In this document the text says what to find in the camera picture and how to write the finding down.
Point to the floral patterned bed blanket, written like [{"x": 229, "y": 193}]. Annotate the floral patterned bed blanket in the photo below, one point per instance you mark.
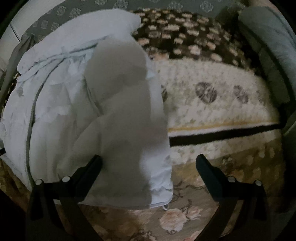
[{"x": 209, "y": 85}]

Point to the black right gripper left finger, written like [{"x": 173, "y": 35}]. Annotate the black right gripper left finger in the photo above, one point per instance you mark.
[{"x": 53, "y": 211}]

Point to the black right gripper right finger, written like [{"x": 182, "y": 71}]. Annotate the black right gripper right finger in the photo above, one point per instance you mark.
[{"x": 252, "y": 220}]

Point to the grey-green rolled duvet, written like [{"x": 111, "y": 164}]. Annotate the grey-green rolled duvet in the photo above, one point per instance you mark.
[{"x": 273, "y": 30}]

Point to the white louvered wardrobe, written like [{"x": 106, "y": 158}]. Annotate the white louvered wardrobe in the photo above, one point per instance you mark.
[{"x": 11, "y": 34}]

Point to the light blue padded jacket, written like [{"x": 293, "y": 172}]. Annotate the light blue padded jacket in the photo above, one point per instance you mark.
[{"x": 87, "y": 89}]

